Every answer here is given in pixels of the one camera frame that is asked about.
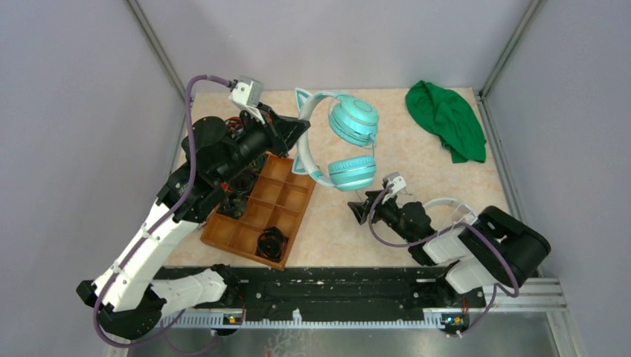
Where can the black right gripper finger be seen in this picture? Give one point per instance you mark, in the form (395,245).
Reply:
(361,211)
(379,195)

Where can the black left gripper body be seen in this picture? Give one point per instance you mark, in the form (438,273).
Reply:
(250,144)

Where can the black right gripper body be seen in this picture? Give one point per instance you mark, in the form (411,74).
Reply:
(390,213)

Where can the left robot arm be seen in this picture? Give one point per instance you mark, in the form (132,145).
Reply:
(127,300)

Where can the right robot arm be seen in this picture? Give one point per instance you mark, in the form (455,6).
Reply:
(481,249)

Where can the red and black headphones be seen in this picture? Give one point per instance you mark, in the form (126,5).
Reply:
(235,126)

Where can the white headphones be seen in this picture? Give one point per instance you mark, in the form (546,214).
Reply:
(461,211)

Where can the dark rolled item middle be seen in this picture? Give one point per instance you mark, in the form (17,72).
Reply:
(243,183)

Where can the dark green rolled item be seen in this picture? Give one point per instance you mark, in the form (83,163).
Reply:
(233,206)

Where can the wooden compartment tray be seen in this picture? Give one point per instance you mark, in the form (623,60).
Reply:
(279,198)

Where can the black orange rolled item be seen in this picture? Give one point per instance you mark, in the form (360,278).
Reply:
(271,244)

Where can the green cloth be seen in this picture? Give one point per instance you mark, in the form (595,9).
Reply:
(448,116)

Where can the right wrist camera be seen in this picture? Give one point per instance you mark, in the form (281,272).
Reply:
(393,184)

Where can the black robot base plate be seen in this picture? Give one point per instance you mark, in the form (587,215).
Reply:
(348,294)

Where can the grey slotted cable duct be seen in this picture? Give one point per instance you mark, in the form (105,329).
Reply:
(201,319)

